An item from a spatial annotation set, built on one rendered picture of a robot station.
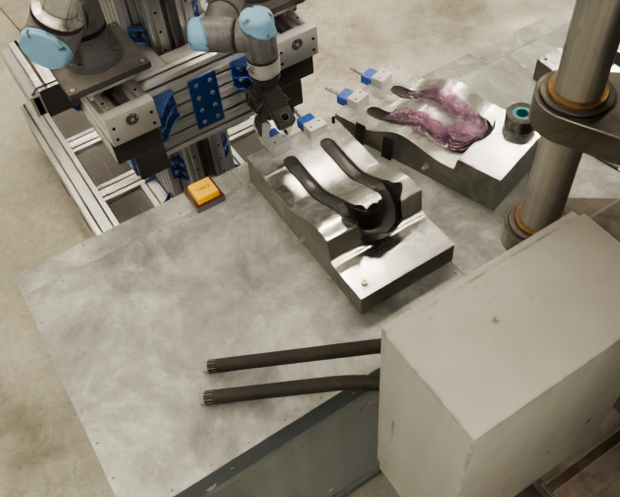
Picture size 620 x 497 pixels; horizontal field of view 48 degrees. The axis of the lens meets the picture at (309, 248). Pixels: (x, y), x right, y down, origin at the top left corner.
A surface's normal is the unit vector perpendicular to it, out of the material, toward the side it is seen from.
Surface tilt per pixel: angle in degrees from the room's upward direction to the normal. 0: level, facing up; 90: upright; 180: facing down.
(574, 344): 0
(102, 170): 0
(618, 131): 0
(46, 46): 96
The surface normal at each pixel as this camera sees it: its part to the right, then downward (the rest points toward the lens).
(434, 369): -0.07, -0.61
